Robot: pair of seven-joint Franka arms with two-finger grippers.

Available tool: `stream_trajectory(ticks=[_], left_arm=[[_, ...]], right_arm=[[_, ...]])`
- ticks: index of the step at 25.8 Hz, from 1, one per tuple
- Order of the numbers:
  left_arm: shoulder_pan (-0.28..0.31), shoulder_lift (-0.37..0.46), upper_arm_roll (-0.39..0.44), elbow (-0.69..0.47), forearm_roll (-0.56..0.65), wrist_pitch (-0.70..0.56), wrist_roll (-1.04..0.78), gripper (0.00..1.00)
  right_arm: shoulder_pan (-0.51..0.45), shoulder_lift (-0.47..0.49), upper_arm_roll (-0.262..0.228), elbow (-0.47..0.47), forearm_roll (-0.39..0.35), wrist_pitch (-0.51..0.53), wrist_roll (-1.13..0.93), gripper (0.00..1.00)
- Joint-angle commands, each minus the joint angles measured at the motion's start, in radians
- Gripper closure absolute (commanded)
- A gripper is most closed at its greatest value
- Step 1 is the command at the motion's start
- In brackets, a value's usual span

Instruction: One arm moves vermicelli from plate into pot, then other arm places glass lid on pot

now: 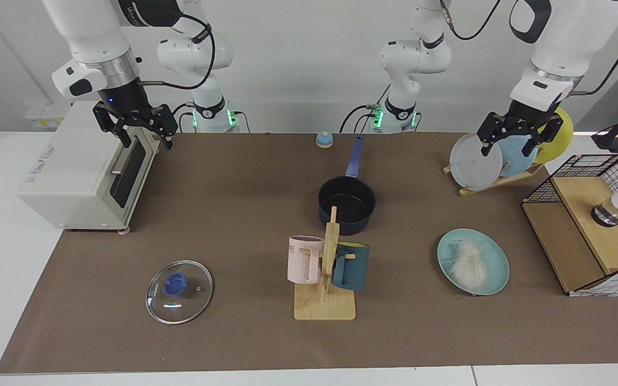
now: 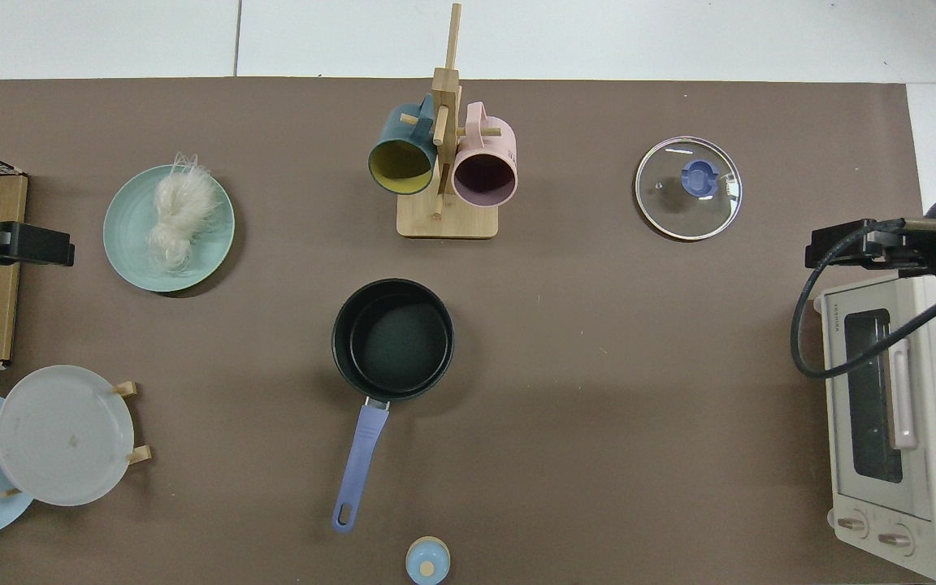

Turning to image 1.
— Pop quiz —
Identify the white vermicelli bundle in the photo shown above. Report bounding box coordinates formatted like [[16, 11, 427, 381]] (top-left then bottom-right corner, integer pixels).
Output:
[[448, 240, 489, 293]]

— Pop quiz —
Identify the glass lid with blue knob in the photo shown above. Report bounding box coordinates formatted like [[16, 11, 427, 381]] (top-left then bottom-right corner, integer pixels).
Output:
[[145, 260, 214, 325]]

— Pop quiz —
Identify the light blue round plate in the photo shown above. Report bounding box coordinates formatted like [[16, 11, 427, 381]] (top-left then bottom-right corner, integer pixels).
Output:
[[494, 134, 539, 178]]

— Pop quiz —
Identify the grey round plate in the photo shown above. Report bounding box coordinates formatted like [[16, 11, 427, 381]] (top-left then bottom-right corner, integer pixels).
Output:
[[450, 132, 503, 191]]

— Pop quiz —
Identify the yellow round plate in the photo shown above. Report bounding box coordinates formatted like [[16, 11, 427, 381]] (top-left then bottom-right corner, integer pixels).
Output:
[[532, 107, 575, 164]]

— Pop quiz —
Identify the wooden plate rack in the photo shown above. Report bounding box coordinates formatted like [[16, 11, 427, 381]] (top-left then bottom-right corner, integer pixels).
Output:
[[443, 162, 546, 197]]

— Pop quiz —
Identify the teal round plate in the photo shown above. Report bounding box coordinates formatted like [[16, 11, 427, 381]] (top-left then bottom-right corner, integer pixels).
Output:
[[437, 228, 510, 296]]

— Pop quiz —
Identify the pale toaster oven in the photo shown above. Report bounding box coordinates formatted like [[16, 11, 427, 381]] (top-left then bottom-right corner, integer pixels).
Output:
[[17, 101, 160, 235]]

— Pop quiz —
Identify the brown table cloth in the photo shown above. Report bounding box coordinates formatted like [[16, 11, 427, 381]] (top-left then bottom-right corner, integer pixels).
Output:
[[0, 132, 618, 374]]

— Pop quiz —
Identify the dark teal cup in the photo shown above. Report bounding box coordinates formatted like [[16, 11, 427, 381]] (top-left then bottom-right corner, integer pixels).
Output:
[[332, 242, 370, 291]]

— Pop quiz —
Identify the pink ribbed cup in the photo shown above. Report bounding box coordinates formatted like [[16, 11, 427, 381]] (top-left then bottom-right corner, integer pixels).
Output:
[[287, 235, 325, 285]]

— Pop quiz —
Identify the wooden cup stand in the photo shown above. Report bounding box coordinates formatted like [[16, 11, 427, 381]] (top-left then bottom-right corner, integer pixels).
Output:
[[293, 206, 357, 321]]

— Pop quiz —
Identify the black base cable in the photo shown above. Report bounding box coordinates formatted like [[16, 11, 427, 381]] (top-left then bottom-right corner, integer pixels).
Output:
[[340, 83, 393, 133], [171, 102, 197, 133]]

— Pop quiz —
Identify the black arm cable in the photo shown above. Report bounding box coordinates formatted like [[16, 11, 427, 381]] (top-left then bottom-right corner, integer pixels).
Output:
[[140, 11, 217, 91], [440, 0, 618, 97]]

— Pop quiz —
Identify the wire basket with wooden floor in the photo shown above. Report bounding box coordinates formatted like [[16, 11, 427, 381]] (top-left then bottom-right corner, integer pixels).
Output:
[[521, 153, 618, 297]]

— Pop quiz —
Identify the black pot with blue handle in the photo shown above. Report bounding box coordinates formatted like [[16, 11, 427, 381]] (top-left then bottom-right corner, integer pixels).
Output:
[[318, 135, 377, 236]]

